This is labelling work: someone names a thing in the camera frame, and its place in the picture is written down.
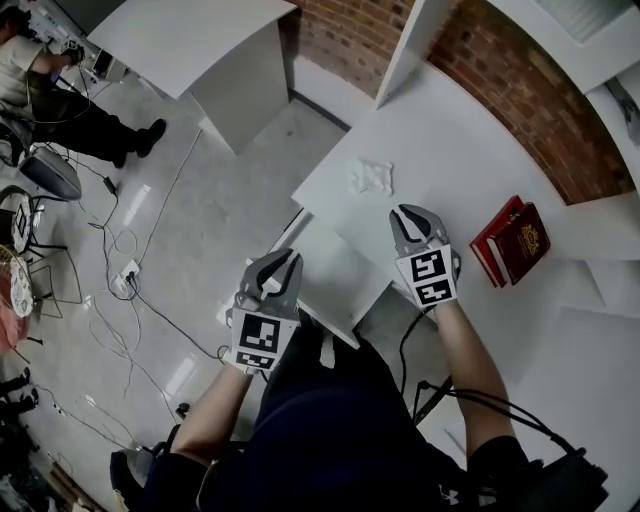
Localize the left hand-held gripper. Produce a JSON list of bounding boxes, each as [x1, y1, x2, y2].
[[224, 249, 304, 374]]

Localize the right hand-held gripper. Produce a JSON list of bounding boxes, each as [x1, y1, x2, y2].
[[389, 203, 462, 309]]

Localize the white drawer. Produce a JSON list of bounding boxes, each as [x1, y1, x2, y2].
[[217, 210, 394, 351]]

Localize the clear plastic bag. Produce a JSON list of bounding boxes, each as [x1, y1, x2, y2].
[[348, 157, 395, 197]]

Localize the person's right forearm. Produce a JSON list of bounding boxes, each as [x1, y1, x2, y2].
[[433, 302, 517, 460]]

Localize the person's left forearm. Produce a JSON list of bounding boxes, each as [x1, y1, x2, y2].
[[172, 362, 254, 467]]

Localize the white desk with hutch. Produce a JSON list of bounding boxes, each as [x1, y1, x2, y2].
[[291, 0, 640, 466]]

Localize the dark red book gold emblem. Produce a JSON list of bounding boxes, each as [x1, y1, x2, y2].
[[485, 202, 552, 287]]

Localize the white power strip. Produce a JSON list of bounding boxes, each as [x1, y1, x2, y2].
[[109, 259, 143, 297]]

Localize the person's dark clothing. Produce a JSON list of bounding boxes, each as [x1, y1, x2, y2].
[[142, 309, 542, 512]]

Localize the black office chair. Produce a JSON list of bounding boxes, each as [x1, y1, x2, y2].
[[109, 424, 182, 504]]

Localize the grey shell chair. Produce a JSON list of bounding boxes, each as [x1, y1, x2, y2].
[[19, 144, 83, 202]]

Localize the grey cloth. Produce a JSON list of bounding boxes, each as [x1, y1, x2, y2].
[[606, 82, 640, 122]]

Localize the plain white desk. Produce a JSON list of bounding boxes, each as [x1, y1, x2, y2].
[[87, 0, 299, 157]]

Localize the pink fabric seat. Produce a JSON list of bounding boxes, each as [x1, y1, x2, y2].
[[0, 299, 32, 352]]

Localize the black waist device box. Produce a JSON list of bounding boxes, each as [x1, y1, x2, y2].
[[519, 447, 610, 512]]

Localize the black floor cable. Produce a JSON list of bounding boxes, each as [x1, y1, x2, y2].
[[126, 278, 232, 362]]

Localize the white floor cable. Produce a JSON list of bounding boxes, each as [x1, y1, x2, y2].
[[136, 128, 204, 267]]

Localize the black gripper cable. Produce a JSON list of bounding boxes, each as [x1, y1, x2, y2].
[[398, 307, 587, 457]]

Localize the wire chair with patterned cushion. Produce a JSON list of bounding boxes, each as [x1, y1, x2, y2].
[[0, 184, 84, 322]]

